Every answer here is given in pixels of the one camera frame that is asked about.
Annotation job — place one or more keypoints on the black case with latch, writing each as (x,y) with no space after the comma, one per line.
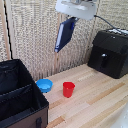
(109,53)

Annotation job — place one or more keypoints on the blue plastic bowl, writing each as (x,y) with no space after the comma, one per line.
(44,85)

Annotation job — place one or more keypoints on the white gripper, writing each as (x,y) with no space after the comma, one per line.
(76,9)

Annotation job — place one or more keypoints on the black fabric storage box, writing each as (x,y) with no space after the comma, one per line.
(19,94)

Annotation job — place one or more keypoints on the red plastic cup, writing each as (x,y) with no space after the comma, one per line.
(68,89)

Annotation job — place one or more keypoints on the dark blue book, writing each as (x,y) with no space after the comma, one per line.
(64,34)

